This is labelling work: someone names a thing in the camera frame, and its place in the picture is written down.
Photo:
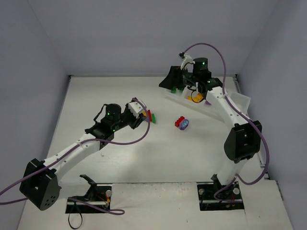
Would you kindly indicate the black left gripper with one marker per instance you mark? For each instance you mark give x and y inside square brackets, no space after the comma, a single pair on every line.
[138,121]

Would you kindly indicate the red lego brick by paw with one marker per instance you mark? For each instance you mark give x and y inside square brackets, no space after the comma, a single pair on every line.
[179,120]

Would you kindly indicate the green lego brick in cluster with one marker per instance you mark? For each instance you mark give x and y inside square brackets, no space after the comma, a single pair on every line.
[153,119]

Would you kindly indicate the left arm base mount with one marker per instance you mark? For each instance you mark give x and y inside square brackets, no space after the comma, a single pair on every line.
[100,197]

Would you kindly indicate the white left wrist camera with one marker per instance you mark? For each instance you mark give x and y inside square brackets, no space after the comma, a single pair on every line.
[136,107]

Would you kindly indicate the purple paw print lego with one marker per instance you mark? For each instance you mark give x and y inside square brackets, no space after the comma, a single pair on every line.
[183,124]

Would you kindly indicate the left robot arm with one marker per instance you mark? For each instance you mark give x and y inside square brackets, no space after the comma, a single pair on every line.
[41,183]

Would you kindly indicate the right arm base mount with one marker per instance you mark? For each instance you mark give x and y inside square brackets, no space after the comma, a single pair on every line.
[226,200]

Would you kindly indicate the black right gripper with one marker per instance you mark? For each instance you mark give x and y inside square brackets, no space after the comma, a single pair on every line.
[179,78]

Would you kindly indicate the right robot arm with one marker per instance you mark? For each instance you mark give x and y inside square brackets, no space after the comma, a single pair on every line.
[243,140]

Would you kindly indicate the red half-round lego brick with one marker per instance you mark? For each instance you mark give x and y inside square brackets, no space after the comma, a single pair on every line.
[149,115]

